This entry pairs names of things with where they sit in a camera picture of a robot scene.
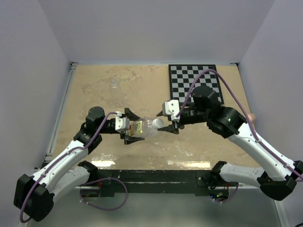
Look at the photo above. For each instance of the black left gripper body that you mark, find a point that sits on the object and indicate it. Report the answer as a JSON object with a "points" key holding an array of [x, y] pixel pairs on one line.
{"points": [[106, 128]]}

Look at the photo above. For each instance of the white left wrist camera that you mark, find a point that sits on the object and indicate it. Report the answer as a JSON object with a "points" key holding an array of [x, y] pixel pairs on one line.
{"points": [[121, 122]]}

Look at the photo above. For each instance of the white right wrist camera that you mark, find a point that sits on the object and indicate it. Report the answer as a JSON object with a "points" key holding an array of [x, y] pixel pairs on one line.
{"points": [[171, 109]]}

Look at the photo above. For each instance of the clear square plastic bottle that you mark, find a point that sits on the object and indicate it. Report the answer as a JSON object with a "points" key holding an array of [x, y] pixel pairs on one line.
{"points": [[142, 128]]}

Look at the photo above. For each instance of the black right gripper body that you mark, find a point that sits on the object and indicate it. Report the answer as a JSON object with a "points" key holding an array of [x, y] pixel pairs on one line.
{"points": [[191, 115]]}

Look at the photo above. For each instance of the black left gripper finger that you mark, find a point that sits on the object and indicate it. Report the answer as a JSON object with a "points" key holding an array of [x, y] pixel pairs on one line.
{"points": [[130, 115], [133, 139]]}

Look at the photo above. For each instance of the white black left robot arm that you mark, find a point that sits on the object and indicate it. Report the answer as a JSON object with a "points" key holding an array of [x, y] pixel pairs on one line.
{"points": [[36, 194]]}

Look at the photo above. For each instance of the clear round plastic bottle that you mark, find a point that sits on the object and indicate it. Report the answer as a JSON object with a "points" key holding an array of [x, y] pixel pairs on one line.
{"points": [[114, 83]]}

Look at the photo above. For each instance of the aluminium frame rail front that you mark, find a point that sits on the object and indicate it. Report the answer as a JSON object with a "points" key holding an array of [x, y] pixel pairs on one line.
{"points": [[232, 175]]}

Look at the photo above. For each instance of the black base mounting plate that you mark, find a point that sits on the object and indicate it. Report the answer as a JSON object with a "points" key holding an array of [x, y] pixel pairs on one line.
{"points": [[196, 182]]}

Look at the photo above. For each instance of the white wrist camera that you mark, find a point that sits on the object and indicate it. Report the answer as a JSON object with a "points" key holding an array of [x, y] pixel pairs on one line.
{"points": [[171, 109], [121, 122]]}

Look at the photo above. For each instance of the aluminium frame rail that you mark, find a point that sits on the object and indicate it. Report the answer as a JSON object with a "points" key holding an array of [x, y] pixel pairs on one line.
{"points": [[56, 129], [232, 175]]}

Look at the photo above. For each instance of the white bottle cap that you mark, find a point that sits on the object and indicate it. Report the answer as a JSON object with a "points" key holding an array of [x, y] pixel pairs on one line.
{"points": [[158, 123]]}

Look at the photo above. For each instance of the aluminium frame rail left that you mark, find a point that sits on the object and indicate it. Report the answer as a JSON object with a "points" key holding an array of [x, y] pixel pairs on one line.
{"points": [[56, 129]]}

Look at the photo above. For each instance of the black white checkerboard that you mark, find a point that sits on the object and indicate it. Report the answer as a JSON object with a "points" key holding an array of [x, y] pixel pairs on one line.
{"points": [[181, 76]]}

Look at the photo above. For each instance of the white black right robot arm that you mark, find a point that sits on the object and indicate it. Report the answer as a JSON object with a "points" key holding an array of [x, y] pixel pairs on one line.
{"points": [[276, 177]]}

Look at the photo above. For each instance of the pink wooden pin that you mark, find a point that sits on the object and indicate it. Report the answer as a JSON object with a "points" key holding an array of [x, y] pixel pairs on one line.
{"points": [[251, 117]]}

